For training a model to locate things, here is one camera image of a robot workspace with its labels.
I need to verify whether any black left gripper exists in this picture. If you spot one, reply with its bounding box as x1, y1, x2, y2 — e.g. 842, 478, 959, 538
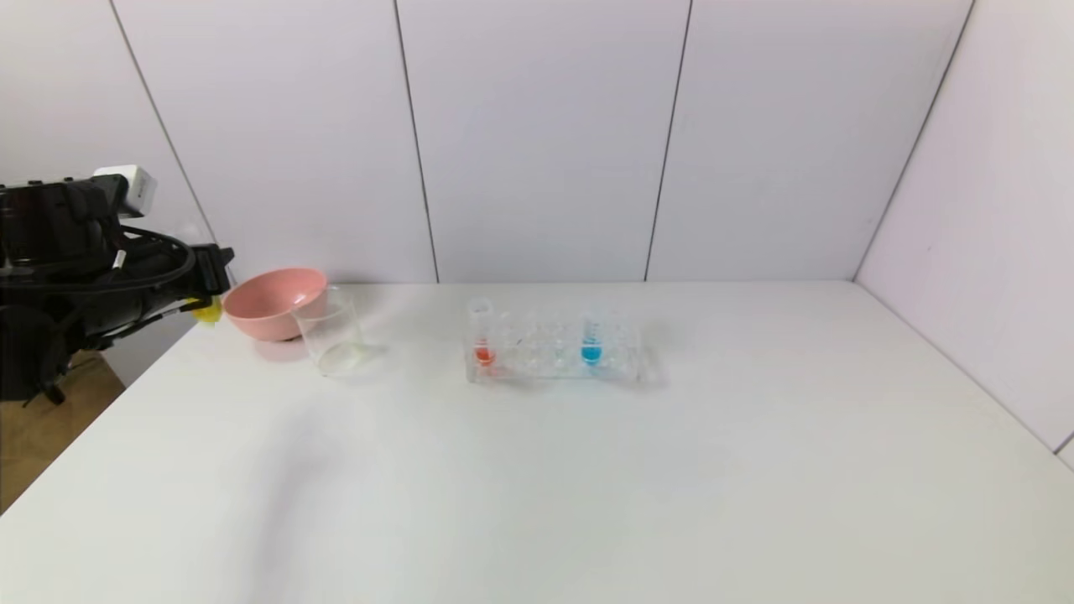
128, 242, 236, 313

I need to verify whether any test tube with yellow pigment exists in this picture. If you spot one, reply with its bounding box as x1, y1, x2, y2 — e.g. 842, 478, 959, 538
191, 220, 240, 326

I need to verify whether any clear plastic measuring beaker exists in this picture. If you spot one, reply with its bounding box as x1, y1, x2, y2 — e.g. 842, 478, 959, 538
294, 288, 371, 378

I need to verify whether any test tube with red pigment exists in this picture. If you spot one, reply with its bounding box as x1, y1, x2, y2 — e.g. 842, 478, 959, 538
470, 299, 498, 370

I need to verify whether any clear acrylic test tube rack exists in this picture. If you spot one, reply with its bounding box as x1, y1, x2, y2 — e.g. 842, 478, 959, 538
464, 302, 644, 385

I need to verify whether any test tube with blue pigment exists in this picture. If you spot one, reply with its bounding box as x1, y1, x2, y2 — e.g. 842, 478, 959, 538
580, 302, 606, 368

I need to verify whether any pink bowl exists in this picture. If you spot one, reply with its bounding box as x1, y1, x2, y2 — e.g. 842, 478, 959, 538
223, 268, 330, 343

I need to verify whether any thin black camera cable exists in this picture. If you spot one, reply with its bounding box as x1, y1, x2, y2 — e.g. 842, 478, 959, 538
107, 225, 199, 294

